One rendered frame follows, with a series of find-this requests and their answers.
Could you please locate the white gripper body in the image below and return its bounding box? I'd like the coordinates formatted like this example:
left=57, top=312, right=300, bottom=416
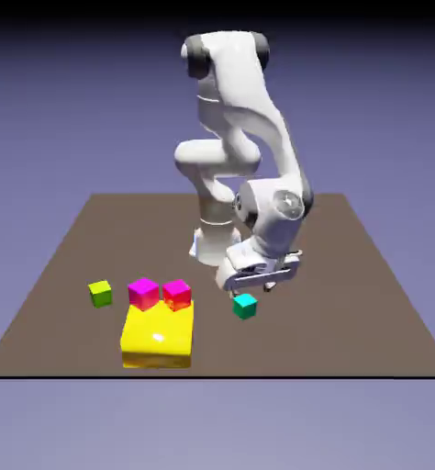
left=216, top=252, right=302, bottom=294

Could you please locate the small teal cube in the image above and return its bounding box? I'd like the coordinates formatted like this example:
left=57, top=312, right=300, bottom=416
left=232, top=292, right=259, bottom=321

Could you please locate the small pink red cube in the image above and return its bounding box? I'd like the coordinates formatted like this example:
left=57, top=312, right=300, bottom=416
left=162, top=278, right=194, bottom=313

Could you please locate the small magenta cube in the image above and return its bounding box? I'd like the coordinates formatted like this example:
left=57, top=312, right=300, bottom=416
left=127, top=277, right=161, bottom=312

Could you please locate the small lime green cube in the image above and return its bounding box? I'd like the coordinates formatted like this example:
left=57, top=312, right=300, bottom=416
left=87, top=279, right=114, bottom=308

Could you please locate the large yellow box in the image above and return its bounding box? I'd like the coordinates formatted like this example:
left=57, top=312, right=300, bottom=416
left=119, top=299, right=195, bottom=369

